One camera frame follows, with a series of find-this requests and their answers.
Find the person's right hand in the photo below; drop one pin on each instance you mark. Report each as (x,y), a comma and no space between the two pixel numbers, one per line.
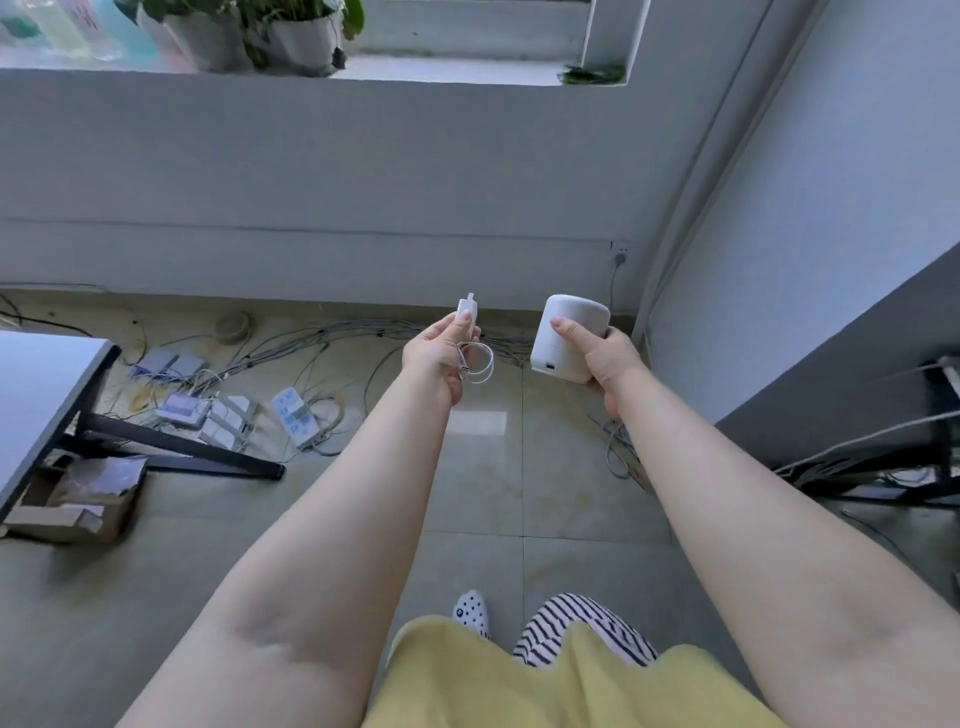
(611,367)

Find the person's left hand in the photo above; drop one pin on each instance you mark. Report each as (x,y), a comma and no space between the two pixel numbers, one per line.
(431,360)

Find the person's left thumb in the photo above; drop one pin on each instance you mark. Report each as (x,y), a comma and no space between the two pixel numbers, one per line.
(448,327)

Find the person's right thumb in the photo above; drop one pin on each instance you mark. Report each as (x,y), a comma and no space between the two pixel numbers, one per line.
(571,333)

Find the white cylindrical humidifier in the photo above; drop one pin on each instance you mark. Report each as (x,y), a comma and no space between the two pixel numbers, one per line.
(566,360)

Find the person's left forearm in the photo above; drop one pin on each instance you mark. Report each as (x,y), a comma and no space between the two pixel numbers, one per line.
(337,540)

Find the person's right forearm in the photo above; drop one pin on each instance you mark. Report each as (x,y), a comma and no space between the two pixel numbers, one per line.
(750,540)

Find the white power strip blue labels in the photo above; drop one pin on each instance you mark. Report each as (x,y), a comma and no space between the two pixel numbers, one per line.
(292,412)

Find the round tape roll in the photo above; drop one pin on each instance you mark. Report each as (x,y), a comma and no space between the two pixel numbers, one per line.
(231,327)

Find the small green moss plant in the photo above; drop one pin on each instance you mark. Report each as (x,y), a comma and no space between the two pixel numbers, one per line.
(592,75)

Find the white purple power strip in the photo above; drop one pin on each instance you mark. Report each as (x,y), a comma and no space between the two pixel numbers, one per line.
(182,409)

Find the white dotted shoe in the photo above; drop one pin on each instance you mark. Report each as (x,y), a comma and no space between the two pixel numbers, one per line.
(472,611)

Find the black white striped trousers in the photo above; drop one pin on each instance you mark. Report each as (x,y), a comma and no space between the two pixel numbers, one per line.
(570,626)

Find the small white plant pot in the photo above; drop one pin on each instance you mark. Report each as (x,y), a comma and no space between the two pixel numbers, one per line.
(304,46)

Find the yellow shirt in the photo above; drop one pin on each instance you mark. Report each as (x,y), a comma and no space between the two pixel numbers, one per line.
(540,690)

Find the green leafy plant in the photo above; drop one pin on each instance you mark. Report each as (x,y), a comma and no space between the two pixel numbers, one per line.
(255,9)

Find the large white plant pot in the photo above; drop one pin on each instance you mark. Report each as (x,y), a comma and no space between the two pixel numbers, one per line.
(199,41)

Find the open cardboard box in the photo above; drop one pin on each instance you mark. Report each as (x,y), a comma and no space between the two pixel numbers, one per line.
(82,495)

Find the white table with black legs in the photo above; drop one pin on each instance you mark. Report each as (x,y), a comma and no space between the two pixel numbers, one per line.
(37,397)

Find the white wall socket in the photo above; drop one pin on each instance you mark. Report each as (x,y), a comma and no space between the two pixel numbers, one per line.
(620,253)

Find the grey network switch box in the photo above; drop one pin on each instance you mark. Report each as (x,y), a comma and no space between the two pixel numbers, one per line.
(166,364)

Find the grey desk with black frame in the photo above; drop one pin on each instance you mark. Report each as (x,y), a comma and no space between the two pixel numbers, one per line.
(862,360)

